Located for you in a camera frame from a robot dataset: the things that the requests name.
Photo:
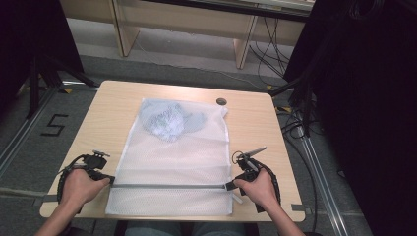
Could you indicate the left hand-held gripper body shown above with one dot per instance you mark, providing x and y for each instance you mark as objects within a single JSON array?
[{"x": 95, "y": 162}]

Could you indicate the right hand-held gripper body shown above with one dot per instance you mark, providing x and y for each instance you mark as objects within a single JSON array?
[{"x": 249, "y": 165}]

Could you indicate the white mesh laundry bag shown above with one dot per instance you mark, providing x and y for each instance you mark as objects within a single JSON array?
[{"x": 170, "y": 160}]

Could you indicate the person's right hand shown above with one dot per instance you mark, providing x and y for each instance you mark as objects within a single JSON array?
[{"x": 262, "y": 193}]

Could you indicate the person's left hand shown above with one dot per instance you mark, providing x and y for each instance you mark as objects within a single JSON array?
[{"x": 78, "y": 190}]

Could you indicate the person's legs in jeans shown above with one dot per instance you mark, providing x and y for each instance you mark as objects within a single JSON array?
[{"x": 157, "y": 229}]

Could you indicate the grey-blue garment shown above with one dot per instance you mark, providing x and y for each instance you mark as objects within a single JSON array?
[{"x": 168, "y": 121}]

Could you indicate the black metal stand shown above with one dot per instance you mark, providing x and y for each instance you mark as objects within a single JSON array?
[
  {"x": 306, "y": 98},
  {"x": 34, "y": 85}
]

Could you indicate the black curtain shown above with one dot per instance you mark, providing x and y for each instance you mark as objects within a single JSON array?
[
  {"x": 367, "y": 98},
  {"x": 29, "y": 32}
]

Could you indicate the light wooden shelf unit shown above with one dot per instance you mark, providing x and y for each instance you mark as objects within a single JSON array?
[{"x": 183, "y": 19}]

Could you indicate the aluminium floor rail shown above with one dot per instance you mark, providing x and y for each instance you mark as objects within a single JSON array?
[
  {"x": 323, "y": 177},
  {"x": 26, "y": 128}
]

